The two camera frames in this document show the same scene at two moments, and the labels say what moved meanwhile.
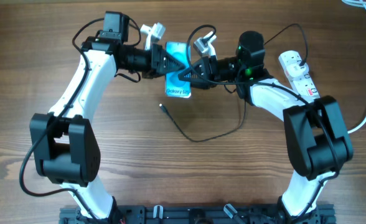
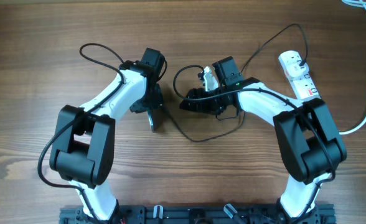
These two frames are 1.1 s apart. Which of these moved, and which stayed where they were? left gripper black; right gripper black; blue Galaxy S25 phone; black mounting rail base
Moved: left gripper black; right gripper black; blue Galaxy S25 phone
Stayed: black mounting rail base
